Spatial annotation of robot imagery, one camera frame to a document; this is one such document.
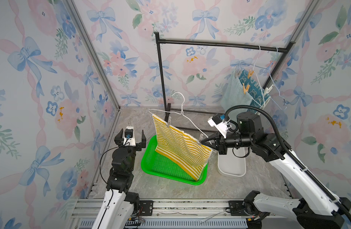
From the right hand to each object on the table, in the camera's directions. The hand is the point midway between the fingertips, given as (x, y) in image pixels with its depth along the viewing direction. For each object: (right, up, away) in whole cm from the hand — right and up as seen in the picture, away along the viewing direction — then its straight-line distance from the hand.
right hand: (203, 141), depth 60 cm
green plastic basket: (-26, -18, +30) cm, 43 cm away
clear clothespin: (-15, +8, +8) cm, 19 cm away
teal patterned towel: (+35, +24, +22) cm, 48 cm away
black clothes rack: (-17, +18, +61) cm, 66 cm away
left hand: (-33, +4, +11) cm, 35 cm away
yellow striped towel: (-7, -7, +14) cm, 17 cm away
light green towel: (+24, +25, +28) cm, 45 cm away
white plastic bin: (+24, -17, +28) cm, 41 cm away
